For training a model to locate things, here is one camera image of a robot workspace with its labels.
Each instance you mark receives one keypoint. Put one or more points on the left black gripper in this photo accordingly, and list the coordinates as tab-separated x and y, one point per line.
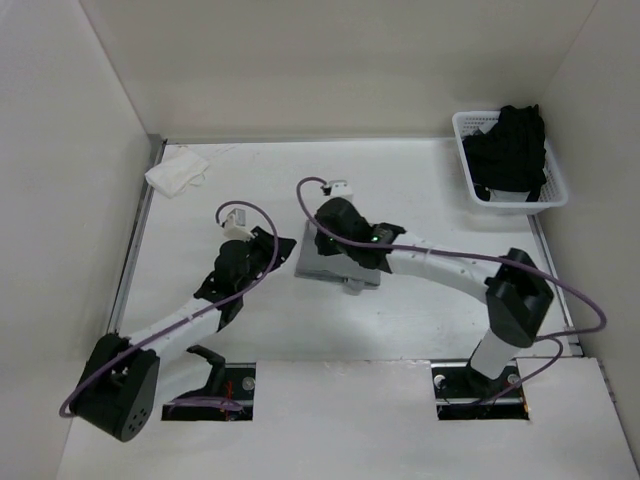
265	243

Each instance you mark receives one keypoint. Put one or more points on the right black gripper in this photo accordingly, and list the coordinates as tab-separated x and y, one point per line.
325	247

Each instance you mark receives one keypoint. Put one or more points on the grey tank top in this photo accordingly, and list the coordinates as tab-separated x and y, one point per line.
337	269

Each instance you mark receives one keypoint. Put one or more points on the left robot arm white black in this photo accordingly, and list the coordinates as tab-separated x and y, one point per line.
166	364

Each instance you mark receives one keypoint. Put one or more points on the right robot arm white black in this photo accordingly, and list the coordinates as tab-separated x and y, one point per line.
517	299

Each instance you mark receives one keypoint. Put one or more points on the folded white tank top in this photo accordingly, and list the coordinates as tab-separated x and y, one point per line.
172	177

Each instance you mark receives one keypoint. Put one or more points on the black tank tops pile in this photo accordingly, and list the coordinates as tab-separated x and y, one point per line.
511	156

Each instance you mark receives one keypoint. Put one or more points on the white plastic basket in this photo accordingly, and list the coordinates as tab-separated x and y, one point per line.
552	194

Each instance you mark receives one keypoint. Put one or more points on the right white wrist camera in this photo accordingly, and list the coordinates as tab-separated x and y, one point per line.
338	189

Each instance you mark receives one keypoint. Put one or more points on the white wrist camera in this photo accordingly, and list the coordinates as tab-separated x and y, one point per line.
338	189
234	226

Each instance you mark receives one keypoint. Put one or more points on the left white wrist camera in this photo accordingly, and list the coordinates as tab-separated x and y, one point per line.
234	226

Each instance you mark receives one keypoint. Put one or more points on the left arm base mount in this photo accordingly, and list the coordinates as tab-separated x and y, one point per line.
205	387

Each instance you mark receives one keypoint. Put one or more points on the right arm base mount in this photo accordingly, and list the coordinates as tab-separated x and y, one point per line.
465	395

